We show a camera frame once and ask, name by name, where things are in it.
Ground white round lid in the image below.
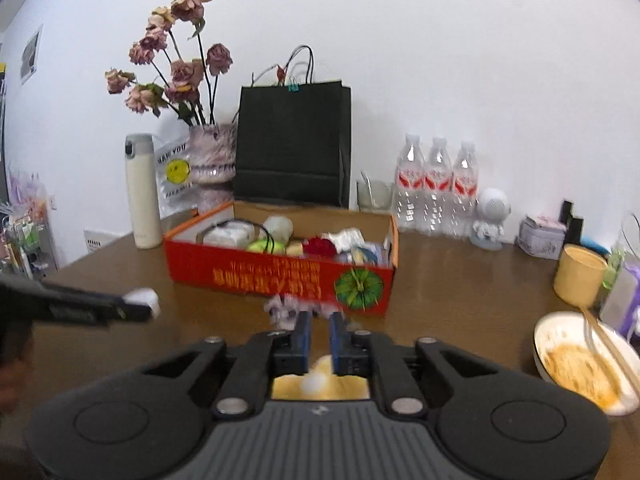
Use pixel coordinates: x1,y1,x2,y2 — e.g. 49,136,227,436
123,287,160,322

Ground brown wooden desk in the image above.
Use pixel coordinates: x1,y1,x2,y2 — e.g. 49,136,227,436
0,207,640,480

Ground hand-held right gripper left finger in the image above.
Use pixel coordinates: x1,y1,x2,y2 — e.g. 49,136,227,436
142,310,313,418

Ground dried rose bouquet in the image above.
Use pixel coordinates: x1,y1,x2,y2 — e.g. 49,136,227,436
105,0,234,128

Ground cream thermos bottle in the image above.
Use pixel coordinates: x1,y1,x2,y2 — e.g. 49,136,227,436
125,133,163,250

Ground wooden chopsticks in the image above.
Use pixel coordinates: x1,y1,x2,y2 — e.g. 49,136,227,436
580,305,640,376

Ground purple mottled vase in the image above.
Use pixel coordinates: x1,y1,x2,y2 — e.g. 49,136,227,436
188,124,238,211

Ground pale floral tin box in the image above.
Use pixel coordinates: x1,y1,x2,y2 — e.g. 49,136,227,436
516,215,567,261

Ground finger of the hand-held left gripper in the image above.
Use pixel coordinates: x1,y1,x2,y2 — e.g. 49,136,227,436
31,304,154,329
0,276,128,308

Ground yellow white plush toy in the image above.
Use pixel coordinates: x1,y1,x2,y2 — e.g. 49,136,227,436
265,295,373,401

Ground white bowl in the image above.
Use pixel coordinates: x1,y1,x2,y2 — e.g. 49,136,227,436
532,311,640,417

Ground white astronaut figurine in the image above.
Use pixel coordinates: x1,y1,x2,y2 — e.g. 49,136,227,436
469,188,511,251

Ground purple white packet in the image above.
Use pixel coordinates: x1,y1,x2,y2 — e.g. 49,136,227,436
599,260,640,337

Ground clear water bottle red label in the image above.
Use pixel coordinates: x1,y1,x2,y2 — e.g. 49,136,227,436
424,137,453,236
451,141,480,238
395,134,426,233

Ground clear glass cup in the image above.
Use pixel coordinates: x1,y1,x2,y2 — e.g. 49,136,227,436
356,170,396,212

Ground wall picture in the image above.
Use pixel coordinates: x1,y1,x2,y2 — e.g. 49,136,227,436
21,25,43,86

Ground crumpled white paper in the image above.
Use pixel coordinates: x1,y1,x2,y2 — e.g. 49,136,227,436
322,228,366,253

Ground pale green ball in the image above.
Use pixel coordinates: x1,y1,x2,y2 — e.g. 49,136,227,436
262,216,294,243

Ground red cardboard box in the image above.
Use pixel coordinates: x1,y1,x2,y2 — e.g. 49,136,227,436
162,200,400,320

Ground white wrapped packet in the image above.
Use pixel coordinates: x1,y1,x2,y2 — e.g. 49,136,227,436
202,222,256,248

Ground wire rack with stationery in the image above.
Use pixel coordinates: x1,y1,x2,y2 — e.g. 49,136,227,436
0,170,56,281

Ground red fabric rose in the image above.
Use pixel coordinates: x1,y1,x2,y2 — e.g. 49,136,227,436
303,236,337,257

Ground black paper bag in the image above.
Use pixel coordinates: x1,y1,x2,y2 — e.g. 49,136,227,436
233,45,352,209

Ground yellow cup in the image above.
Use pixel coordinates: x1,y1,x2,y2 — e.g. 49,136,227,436
553,245,608,308

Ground blue yellow plush toy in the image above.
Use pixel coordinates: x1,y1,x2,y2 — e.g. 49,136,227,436
350,245,388,267

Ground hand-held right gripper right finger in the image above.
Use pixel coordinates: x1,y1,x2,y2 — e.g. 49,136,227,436
329,310,501,418

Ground black cable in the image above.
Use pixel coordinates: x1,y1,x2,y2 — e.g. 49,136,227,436
227,218,281,256

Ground clear plastic bag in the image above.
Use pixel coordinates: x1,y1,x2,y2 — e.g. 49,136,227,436
152,135,197,221

